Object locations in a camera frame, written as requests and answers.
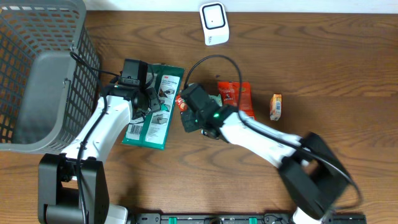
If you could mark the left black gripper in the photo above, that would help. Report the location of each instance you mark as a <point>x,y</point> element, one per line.
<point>154,96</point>

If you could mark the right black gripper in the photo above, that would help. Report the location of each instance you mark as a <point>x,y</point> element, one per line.
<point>188,124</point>

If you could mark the light green wipes pack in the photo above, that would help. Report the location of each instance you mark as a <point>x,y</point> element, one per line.
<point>217,99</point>

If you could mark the red stick sachet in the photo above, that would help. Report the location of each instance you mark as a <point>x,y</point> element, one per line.
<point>180,102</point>

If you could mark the dark green package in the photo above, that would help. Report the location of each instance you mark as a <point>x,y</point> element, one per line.
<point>152,131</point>

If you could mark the red snack bag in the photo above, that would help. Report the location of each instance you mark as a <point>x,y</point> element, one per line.
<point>232,95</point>

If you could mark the small orange white box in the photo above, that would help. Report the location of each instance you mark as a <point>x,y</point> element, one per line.
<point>276,107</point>

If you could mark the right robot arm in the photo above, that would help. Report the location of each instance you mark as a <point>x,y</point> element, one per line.
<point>311,173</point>

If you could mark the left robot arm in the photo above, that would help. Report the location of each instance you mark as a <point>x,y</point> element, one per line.
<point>72,185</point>

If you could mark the white barcode scanner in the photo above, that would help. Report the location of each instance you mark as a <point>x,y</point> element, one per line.
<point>214,23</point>

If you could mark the grey plastic mesh basket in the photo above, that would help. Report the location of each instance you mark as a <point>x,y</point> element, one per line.
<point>47,91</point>

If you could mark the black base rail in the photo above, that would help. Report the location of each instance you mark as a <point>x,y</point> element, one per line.
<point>267,218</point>

